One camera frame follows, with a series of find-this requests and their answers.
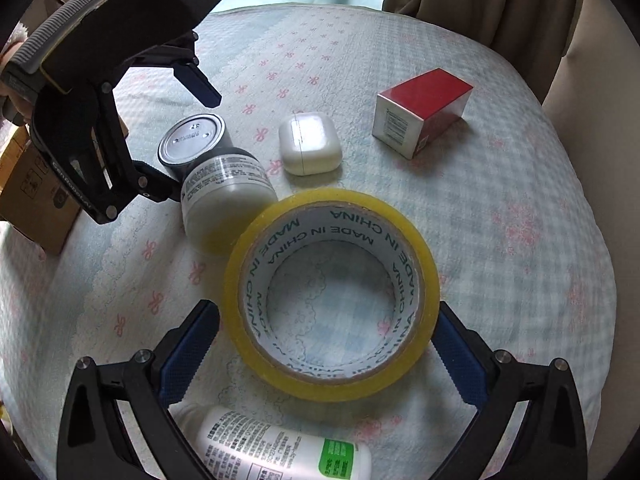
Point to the yellow tape roll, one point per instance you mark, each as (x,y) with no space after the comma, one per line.
(320,385)

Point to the white earbuds case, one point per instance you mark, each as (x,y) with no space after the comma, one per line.
(310,142)

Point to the red and white box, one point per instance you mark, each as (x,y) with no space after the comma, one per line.
(425,100)

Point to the white plastic jar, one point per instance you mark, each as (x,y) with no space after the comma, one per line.
(225,195)

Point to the dark metal can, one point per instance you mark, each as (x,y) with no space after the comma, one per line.
(192,140)

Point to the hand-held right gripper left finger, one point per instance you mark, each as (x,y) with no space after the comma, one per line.
(192,342)

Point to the person's left hand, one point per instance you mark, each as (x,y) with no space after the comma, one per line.
(15,110)

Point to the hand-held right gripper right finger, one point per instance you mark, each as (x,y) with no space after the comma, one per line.
(457,355)

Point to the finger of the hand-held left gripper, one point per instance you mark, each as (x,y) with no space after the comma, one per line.
(202,85)
(150,182)

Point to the white bottle with green label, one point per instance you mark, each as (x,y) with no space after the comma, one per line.
(260,450)

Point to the brown cardboard box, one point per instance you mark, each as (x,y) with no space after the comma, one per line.
(30,195)

